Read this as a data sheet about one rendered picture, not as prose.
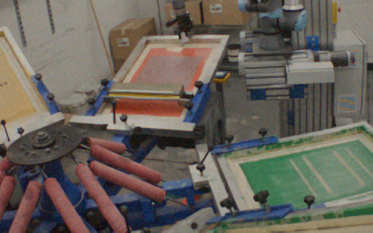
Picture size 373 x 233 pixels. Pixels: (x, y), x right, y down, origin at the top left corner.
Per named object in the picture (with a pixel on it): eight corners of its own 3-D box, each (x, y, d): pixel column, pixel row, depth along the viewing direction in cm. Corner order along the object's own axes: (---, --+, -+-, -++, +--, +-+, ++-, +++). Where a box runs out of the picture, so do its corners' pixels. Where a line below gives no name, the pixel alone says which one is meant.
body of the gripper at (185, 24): (190, 33, 261) (186, 15, 253) (177, 33, 264) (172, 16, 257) (194, 26, 266) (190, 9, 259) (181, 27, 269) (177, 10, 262)
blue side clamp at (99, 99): (111, 89, 253) (107, 80, 248) (119, 89, 251) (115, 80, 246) (88, 124, 233) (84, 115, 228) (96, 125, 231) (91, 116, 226)
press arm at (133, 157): (178, 110, 276) (177, 102, 274) (187, 111, 274) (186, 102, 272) (68, 235, 174) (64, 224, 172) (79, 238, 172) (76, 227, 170)
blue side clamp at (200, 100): (202, 92, 232) (199, 82, 227) (211, 92, 230) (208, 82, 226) (184, 132, 212) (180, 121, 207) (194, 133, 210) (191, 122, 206)
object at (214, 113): (212, 138, 288) (208, 92, 274) (225, 139, 285) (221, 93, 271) (187, 176, 250) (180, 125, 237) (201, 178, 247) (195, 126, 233)
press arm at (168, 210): (351, 177, 186) (352, 166, 184) (357, 183, 181) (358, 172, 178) (74, 231, 175) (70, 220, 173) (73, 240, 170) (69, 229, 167)
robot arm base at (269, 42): (284, 42, 249) (283, 26, 245) (286, 50, 235) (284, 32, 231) (258, 43, 251) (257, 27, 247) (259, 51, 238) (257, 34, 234)
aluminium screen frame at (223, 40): (144, 40, 284) (142, 36, 281) (231, 40, 262) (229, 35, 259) (89, 124, 231) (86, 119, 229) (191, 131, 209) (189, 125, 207)
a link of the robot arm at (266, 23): (265, 26, 247) (263, 4, 241) (287, 28, 240) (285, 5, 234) (256, 32, 238) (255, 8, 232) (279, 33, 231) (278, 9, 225)
